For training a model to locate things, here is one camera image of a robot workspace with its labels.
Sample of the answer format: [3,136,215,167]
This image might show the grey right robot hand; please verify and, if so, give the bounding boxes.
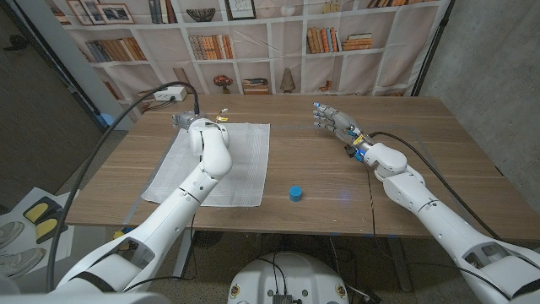
[312,101,375,152]

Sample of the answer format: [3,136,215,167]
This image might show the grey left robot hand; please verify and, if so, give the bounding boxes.
[171,110,210,132]

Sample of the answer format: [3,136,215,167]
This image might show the white cloth napkin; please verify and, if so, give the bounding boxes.
[141,122,272,208]

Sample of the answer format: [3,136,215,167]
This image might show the white power strip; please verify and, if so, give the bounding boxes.
[152,86,188,103]

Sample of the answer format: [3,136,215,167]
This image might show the printed bookshelf backdrop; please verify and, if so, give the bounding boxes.
[44,0,452,123]

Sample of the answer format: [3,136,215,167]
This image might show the black backdrop stand pole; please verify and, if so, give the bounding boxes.
[411,0,457,98]

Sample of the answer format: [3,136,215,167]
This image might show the bowl of toy fruit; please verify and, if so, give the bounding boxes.
[111,226,137,242]

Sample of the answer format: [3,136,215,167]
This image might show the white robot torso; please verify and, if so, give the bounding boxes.
[227,252,350,304]

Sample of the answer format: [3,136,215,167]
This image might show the white floor platform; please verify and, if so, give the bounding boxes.
[0,187,81,292]

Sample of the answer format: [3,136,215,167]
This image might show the yellow black foot pedal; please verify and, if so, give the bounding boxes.
[23,196,64,225]
[34,214,69,245]

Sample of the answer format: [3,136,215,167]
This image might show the grey sneaker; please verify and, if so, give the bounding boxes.
[0,220,25,250]
[0,247,46,280]

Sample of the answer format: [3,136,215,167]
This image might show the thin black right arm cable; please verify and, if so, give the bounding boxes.
[364,165,514,301]

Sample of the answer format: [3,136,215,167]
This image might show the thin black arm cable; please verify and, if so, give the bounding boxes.
[121,213,197,293]
[364,165,514,301]

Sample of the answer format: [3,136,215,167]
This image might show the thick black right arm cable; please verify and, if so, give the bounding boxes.
[367,130,503,242]

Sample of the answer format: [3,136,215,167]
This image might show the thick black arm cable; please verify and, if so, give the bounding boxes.
[45,80,201,293]
[367,130,503,242]

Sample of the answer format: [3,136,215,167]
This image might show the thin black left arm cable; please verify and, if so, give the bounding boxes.
[121,213,197,293]

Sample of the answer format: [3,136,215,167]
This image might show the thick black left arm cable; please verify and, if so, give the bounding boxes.
[45,80,201,293]

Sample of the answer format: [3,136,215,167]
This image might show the black door handle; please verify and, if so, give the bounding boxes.
[3,34,30,52]

